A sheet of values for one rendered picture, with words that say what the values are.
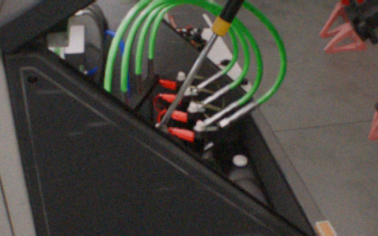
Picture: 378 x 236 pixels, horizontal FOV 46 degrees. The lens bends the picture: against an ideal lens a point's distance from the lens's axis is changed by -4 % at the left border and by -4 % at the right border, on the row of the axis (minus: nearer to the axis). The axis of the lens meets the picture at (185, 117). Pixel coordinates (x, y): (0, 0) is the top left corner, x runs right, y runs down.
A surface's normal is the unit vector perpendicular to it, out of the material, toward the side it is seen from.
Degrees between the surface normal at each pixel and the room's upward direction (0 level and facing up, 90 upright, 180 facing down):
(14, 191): 90
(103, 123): 90
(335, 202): 0
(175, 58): 90
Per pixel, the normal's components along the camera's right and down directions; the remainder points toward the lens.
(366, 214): 0.04, -0.84
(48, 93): 0.18, 0.53
